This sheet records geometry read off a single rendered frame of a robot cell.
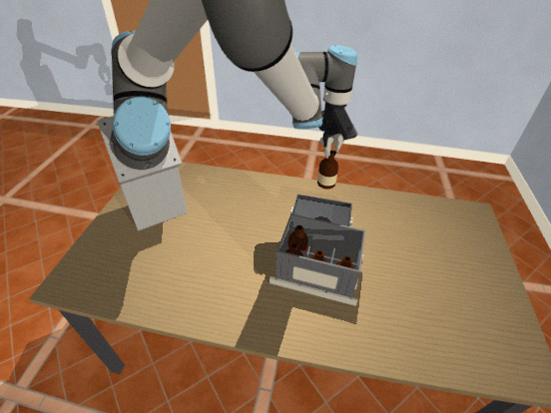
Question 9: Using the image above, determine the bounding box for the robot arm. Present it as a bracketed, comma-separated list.
[111, 0, 357, 170]

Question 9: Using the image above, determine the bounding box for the grey plastic crate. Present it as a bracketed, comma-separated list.
[276, 216, 365, 297]

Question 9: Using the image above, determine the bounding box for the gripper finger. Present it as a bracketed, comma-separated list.
[320, 129, 333, 159]
[331, 134, 344, 156]

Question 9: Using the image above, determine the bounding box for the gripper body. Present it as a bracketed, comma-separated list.
[319, 102, 346, 136]

